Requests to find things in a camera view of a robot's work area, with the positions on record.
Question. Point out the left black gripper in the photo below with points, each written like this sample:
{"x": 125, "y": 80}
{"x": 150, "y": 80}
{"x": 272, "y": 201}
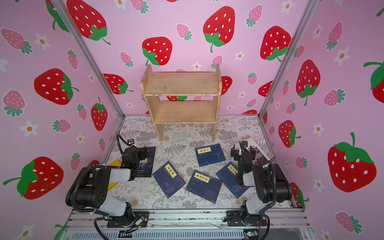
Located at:
{"x": 142, "y": 154}

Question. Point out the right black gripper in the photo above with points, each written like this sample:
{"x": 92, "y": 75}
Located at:
{"x": 241, "y": 152}

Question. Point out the blue book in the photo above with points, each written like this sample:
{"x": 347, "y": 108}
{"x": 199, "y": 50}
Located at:
{"x": 208, "y": 155}
{"x": 204, "y": 186}
{"x": 169, "y": 179}
{"x": 227, "y": 175}

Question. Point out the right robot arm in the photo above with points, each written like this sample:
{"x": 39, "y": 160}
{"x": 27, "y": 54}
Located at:
{"x": 256, "y": 169}

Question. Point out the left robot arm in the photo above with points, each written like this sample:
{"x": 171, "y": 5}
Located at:
{"x": 89, "y": 192}

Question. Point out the yellow cover book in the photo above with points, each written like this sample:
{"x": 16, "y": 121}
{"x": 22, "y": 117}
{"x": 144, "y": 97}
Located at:
{"x": 116, "y": 163}

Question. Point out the white photo cover book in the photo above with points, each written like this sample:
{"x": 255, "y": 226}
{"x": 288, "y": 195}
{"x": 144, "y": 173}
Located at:
{"x": 261, "y": 155}

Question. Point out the black wolf cover book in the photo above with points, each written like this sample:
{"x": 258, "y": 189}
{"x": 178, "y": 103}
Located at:
{"x": 146, "y": 166}

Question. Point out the wooden two-tier bookshelf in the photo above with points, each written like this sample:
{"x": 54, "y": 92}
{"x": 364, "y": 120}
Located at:
{"x": 171, "y": 84}

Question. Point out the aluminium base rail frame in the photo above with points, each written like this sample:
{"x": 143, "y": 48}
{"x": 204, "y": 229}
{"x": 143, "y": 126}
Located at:
{"x": 199, "y": 224}

